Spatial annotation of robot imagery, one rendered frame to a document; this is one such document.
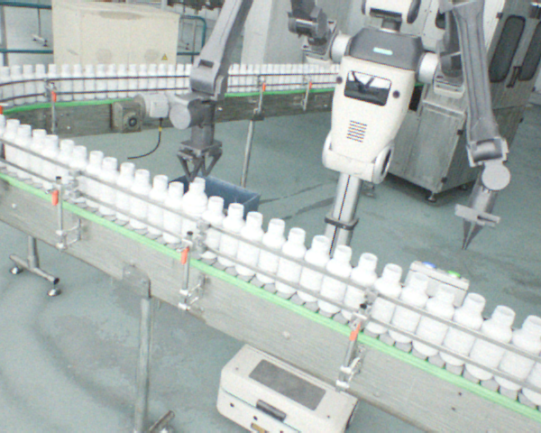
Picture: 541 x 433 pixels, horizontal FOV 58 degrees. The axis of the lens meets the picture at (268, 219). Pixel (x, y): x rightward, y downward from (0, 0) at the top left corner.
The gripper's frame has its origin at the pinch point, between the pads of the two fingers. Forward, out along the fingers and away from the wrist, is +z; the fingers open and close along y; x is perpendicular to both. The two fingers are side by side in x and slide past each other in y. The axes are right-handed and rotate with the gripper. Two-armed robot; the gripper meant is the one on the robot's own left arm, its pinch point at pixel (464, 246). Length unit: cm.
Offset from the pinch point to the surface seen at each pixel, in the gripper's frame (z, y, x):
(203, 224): 15, -59, -21
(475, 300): 9.3, 5.8, -15.4
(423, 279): 8.9, -5.7, -15.6
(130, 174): 10, -88, -17
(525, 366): 18.2, 18.8, -16.6
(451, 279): 8.3, -0.3, -3.8
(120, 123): 2, -174, 73
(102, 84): -14, -187, 68
